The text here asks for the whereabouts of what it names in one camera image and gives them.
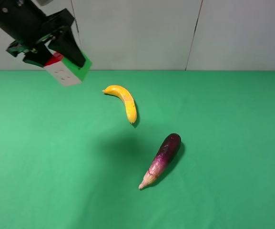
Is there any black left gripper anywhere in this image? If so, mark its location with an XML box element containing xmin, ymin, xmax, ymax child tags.
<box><xmin>0</xmin><ymin>0</ymin><xmax>85</xmax><ymax>68</ymax></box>

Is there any green table cloth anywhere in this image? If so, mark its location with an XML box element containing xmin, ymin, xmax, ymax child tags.
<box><xmin>0</xmin><ymin>71</ymin><xmax>275</xmax><ymax>229</ymax></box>

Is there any purple eggplant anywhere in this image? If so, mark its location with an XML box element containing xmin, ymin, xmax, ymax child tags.
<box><xmin>138</xmin><ymin>133</ymin><xmax>181</xmax><ymax>190</ymax></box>

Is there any multicoloured puzzle cube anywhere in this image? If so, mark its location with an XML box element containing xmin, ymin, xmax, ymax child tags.
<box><xmin>44</xmin><ymin>52</ymin><xmax>92</xmax><ymax>86</ymax></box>

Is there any yellow banana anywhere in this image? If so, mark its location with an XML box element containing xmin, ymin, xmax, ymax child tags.
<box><xmin>102</xmin><ymin>85</ymin><xmax>137</xmax><ymax>124</ymax></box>

